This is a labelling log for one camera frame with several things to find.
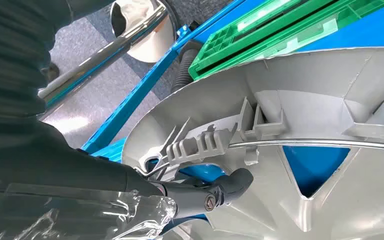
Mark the blue metal shelf rack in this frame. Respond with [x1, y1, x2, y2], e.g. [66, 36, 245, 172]
[80, 0, 384, 233]

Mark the green plastic crate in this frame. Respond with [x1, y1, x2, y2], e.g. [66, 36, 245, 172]
[188, 0, 384, 82]

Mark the chrome stanchion post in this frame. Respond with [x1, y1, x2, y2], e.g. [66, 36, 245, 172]
[36, 0, 177, 109]

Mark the black corrugated hose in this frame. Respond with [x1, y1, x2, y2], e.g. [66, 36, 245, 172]
[170, 41, 203, 94]

